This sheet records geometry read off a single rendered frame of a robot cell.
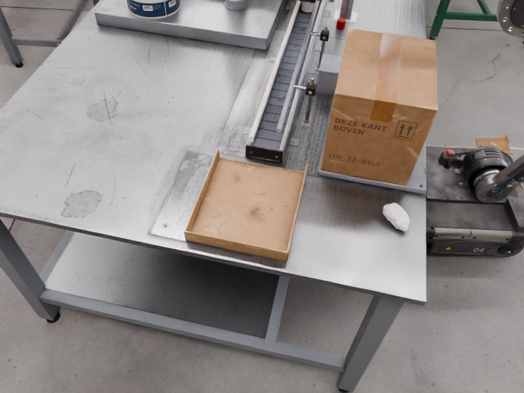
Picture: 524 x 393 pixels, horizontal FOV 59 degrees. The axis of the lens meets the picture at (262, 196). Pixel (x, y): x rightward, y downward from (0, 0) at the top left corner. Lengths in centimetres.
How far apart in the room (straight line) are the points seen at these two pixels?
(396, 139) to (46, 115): 105
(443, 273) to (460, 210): 30
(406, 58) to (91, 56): 109
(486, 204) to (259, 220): 130
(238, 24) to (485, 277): 152
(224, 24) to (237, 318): 108
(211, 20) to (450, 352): 159
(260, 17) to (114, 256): 108
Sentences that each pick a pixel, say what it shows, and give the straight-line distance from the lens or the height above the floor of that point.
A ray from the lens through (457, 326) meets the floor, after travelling 216.
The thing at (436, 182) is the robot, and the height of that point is 26.
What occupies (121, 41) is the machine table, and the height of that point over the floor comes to 83.
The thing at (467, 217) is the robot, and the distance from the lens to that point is 218.
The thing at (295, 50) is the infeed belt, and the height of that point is 88.
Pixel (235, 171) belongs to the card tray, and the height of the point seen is 83.
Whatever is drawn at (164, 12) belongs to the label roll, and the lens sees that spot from 189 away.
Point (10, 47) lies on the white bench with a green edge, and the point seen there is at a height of 14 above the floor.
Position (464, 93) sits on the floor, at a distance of 325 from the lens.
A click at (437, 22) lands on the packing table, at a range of 362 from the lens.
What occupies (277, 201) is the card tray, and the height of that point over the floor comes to 83.
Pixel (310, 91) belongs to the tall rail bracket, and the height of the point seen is 96.
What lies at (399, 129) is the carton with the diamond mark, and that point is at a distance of 119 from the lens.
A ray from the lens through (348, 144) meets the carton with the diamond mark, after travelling 123.
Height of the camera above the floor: 180
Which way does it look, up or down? 50 degrees down
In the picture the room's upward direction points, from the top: 3 degrees clockwise
